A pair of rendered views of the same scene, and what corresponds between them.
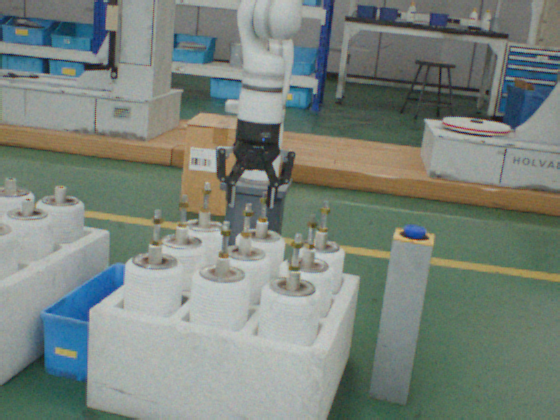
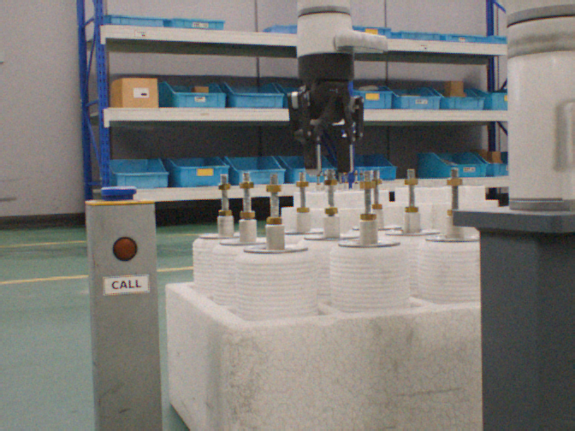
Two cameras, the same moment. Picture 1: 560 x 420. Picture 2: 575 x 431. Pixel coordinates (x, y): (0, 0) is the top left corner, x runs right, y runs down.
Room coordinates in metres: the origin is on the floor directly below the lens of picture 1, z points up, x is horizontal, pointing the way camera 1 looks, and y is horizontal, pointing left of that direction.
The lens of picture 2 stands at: (2.11, -0.55, 0.34)
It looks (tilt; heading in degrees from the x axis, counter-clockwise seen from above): 3 degrees down; 149
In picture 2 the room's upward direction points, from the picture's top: 2 degrees counter-clockwise
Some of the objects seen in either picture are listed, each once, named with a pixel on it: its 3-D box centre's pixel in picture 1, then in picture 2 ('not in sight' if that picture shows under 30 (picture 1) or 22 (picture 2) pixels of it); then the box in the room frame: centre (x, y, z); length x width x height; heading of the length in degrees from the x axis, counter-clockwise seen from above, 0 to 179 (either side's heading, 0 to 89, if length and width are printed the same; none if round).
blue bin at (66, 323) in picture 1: (104, 318); not in sight; (1.27, 0.33, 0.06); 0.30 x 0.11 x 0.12; 168
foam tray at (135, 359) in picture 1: (235, 335); (335, 357); (1.19, 0.06, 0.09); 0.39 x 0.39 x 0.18; 78
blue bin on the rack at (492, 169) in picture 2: not in sight; (491, 163); (-3.04, 4.53, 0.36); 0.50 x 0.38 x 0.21; 175
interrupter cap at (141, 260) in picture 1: (155, 261); (376, 228); (1.10, 0.20, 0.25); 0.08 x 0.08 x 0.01
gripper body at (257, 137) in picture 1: (256, 142); (326, 87); (1.19, 0.06, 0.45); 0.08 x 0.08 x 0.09
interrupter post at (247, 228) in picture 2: (308, 258); (247, 233); (1.17, -0.05, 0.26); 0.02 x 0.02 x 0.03
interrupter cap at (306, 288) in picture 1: (292, 287); (226, 236); (1.05, -0.03, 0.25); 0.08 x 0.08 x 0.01
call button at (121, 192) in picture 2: (414, 233); (119, 196); (1.20, -0.24, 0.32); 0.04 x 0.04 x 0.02
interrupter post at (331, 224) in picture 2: (245, 246); (331, 228); (1.19, 0.06, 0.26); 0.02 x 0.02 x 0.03
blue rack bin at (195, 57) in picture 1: (189, 48); not in sight; (6.00, 0.92, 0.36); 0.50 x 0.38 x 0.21; 176
